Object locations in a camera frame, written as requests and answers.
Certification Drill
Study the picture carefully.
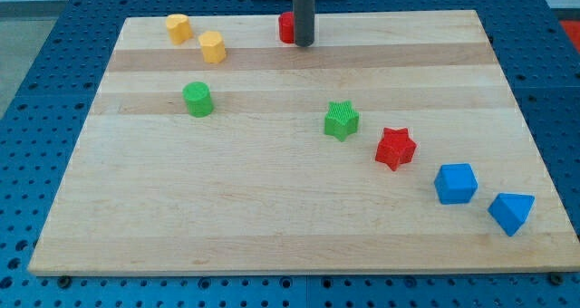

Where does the green star block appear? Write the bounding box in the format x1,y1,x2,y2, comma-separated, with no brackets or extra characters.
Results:
324,101,360,141

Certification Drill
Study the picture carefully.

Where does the red star block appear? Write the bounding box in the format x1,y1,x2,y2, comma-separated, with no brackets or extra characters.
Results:
375,128,417,171

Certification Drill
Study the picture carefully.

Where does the light wooden board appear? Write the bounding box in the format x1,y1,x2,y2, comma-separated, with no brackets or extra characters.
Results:
28,10,579,276

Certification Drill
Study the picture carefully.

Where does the green cylinder block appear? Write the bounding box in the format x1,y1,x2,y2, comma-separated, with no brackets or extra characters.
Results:
182,82,214,118

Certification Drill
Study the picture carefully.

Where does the yellow hexagon block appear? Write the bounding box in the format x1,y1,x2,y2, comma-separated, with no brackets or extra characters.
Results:
198,31,227,63

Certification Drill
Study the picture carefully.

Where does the red cylinder block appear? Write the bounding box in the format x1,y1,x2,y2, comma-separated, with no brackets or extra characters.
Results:
278,12,295,43

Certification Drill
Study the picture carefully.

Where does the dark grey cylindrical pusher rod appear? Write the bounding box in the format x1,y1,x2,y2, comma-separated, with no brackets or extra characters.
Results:
292,0,315,47

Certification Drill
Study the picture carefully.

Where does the yellow heart-shaped block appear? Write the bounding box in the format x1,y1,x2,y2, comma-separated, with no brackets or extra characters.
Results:
165,14,194,45

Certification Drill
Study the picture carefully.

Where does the blue cube block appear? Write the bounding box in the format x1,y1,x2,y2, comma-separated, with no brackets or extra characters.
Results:
434,163,479,205

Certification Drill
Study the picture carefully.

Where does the blue triangular prism block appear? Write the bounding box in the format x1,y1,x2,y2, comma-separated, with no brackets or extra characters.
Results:
488,193,536,236

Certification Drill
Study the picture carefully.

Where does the blue perforated metal table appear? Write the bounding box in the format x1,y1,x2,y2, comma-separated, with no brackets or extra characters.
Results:
1,0,579,307

